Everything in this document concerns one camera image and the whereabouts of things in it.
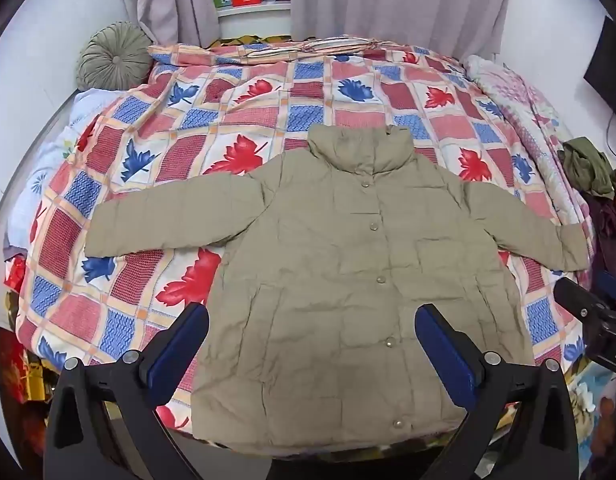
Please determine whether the black monitor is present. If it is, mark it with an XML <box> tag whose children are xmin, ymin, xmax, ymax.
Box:
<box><xmin>582</xmin><ymin>15</ymin><xmax>616</xmax><ymax>111</ymax></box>

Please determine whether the leaf print checked quilt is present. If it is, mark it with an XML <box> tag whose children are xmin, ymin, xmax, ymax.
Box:
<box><xmin>15</xmin><ymin>42</ymin><xmax>596</xmax><ymax>441</ymax></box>

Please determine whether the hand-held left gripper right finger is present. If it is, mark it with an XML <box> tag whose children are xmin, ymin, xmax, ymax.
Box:
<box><xmin>414</xmin><ymin>302</ymin><xmax>581</xmax><ymax>480</ymax></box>

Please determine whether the blue floral cloth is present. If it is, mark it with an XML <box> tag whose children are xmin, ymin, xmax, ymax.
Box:
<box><xmin>574</xmin><ymin>360</ymin><xmax>616</xmax><ymax>458</ymax></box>

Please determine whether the striped folded blanket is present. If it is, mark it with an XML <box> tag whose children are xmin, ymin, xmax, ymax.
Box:
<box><xmin>238</xmin><ymin>35</ymin><xmax>393</xmax><ymax>61</ymax></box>

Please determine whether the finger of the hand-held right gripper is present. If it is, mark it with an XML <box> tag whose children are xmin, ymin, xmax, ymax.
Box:
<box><xmin>594</xmin><ymin>269</ymin><xmax>616</xmax><ymax>306</ymax></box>
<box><xmin>554</xmin><ymin>276</ymin><xmax>611</xmax><ymax>322</ymax></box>

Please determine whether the red patterned cloth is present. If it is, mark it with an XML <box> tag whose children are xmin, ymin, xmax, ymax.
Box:
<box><xmin>0</xmin><ymin>330</ymin><xmax>54</xmax><ymax>406</ymax></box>

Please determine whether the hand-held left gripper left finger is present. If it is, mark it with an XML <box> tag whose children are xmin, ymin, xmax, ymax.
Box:
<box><xmin>47</xmin><ymin>302</ymin><xmax>210</xmax><ymax>480</ymax></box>

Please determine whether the olive green garment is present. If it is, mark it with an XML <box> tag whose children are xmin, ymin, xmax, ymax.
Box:
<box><xmin>560</xmin><ymin>136</ymin><xmax>616</xmax><ymax>198</ymax></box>

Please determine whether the khaki padded jacket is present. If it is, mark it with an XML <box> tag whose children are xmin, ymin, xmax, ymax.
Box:
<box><xmin>84</xmin><ymin>124</ymin><xmax>590</xmax><ymax>457</ymax></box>

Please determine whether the dark maroon cloth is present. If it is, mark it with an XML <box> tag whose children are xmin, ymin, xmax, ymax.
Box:
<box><xmin>585</xmin><ymin>190</ymin><xmax>616</xmax><ymax>286</ymax></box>

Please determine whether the round green pleated cushion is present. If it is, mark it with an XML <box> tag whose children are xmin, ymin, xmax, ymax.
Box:
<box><xmin>76</xmin><ymin>21</ymin><xmax>156</xmax><ymax>92</ymax></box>

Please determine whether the light blue floral sheet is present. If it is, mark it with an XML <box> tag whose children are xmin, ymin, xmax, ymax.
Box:
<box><xmin>3</xmin><ymin>89</ymin><xmax>124</xmax><ymax>261</ymax></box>

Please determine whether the pink floral quilt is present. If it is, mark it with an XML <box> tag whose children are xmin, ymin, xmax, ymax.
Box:
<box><xmin>462</xmin><ymin>55</ymin><xmax>596</xmax><ymax>271</ymax></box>

